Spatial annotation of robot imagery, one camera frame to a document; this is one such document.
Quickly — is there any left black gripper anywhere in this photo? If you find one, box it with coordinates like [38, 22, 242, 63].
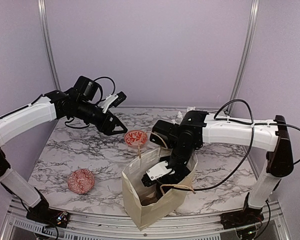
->
[74, 99, 128, 136]

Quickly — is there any brown cardboard cup carrier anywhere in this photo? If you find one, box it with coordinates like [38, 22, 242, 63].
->
[140, 192, 162, 206]

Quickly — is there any beige paper bag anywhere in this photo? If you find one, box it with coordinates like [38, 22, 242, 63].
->
[121, 143, 198, 231]

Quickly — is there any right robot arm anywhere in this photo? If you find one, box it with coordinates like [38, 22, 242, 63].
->
[142, 110, 294, 224]

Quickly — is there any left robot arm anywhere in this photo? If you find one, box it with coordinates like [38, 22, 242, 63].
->
[0, 76, 128, 223]

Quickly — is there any red floral small bowl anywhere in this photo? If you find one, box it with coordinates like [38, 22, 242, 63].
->
[124, 129, 148, 148]

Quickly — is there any red geometric patterned bowl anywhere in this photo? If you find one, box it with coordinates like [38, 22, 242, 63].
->
[67, 168, 95, 195]

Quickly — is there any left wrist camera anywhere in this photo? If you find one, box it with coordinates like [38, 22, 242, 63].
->
[100, 91, 127, 114]

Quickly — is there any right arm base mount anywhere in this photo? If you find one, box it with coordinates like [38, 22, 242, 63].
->
[220, 193, 265, 230]

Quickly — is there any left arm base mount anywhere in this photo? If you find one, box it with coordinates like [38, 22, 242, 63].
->
[26, 192, 70, 228]

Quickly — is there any aluminium front rail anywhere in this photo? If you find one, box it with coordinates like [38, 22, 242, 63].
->
[0, 199, 292, 240]

